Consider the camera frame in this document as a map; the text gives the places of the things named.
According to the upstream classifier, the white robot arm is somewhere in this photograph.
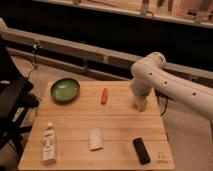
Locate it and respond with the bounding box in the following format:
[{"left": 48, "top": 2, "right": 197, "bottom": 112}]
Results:
[{"left": 130, "top": 52, "right": 213, "bottom": 138}]

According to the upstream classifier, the white plastic bottle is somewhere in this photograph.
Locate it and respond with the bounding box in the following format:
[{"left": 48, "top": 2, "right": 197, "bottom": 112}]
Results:
[{"left": 42, "top": 122, "right": 56, "bottom": 163}]

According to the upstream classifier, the black remote control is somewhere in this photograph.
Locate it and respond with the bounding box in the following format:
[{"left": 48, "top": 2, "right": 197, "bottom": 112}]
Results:
[{"left": 133, "top": 138, "right": 151, "bottom": 164}]

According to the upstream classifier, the black chair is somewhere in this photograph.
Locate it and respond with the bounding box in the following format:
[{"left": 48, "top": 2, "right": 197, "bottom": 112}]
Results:
[{"left": 0, "top": 36, "right": 39, "bottom": 156}]

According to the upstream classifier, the white sponge block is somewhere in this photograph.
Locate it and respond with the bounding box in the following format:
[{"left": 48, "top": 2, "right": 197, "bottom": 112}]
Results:
[{"left": 88, "top": 128, "right": 103, "bottom": 151}]

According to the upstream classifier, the green bowl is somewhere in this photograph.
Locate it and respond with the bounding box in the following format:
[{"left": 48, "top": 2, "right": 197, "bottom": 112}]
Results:
[{"left": 50, "top": 78, "right": 80, "bottom": 103}]

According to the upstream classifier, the black cable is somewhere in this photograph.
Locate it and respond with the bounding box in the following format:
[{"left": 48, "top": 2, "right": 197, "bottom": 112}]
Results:
[{"left": 26, "top": 41, "right": 42, "bottom": 81}]

